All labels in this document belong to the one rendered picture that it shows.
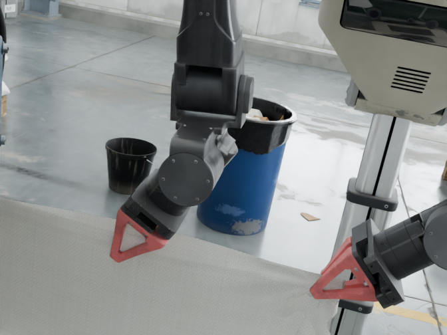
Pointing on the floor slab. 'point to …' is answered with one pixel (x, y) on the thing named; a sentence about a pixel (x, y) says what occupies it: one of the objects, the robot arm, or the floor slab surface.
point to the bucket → (128, 163)
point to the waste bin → (250, 173)
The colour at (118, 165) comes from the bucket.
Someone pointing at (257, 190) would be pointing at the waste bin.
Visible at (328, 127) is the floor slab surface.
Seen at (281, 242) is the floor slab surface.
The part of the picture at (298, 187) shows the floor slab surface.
